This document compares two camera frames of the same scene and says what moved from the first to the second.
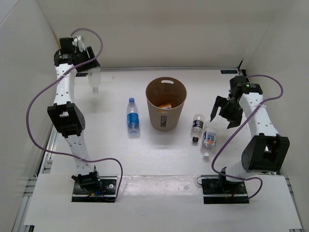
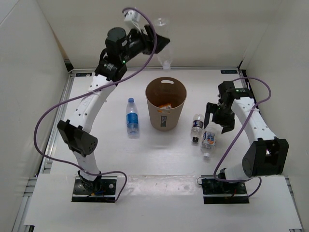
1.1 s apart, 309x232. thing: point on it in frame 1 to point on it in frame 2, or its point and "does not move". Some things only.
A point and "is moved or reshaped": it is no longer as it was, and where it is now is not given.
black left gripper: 92,65 to 147,41
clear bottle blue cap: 133,119 does not move
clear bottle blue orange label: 209,138 does not move
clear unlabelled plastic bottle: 94,78 is moved or reshaped
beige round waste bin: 163,90 does not move
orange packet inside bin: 167,106 does not move
